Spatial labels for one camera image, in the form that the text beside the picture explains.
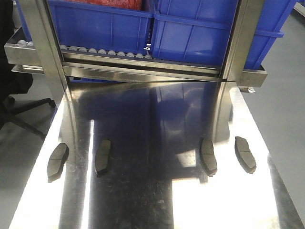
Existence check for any red material in bin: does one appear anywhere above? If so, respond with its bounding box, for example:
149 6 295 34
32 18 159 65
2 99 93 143
69 0 146 10

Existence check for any black office chair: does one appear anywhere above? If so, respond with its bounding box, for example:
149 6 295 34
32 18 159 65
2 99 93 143
0 0 57 141

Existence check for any left blue plastic bin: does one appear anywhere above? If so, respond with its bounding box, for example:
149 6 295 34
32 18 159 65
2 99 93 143
15 0 154 55

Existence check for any right blue plastic bin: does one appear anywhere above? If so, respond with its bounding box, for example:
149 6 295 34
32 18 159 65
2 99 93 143
151 0 296 69

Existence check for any blue plastic bin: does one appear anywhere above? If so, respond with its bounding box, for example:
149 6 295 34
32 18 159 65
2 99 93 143
15 0 154 55
151 0 296 69

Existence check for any grey brake pad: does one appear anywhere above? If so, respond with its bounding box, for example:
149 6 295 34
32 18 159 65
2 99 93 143
234 136 256 174
47 143 69 183
200 138 218 177
95 139 112 177

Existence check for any stainless steel roller rack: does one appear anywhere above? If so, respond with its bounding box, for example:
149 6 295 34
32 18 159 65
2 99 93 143
4 0 267 104

